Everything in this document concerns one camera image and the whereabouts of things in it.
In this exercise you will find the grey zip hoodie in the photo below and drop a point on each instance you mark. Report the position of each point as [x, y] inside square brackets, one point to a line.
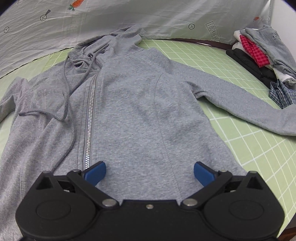
[138, 104]

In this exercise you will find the folded white garment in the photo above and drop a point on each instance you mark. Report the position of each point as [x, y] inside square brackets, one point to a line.
[286, 77]

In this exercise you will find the folded grey garment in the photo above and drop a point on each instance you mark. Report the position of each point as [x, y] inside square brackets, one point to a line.
[270, 44]

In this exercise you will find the red checked garment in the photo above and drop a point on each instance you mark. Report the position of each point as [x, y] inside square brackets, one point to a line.
[254, 51]

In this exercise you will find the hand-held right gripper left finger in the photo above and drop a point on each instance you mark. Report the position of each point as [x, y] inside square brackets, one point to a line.
[97, 171]

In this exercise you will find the carrot print grey sheet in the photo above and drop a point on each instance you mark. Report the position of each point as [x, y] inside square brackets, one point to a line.
[138, 16]

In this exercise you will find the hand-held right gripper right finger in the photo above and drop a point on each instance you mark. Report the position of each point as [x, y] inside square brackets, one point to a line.
[203, 172]

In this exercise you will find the blue plaid shirt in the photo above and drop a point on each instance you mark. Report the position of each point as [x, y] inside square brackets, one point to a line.
[284, 95]

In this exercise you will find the folded black garment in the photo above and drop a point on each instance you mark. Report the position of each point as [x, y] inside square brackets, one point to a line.
[249, 62]

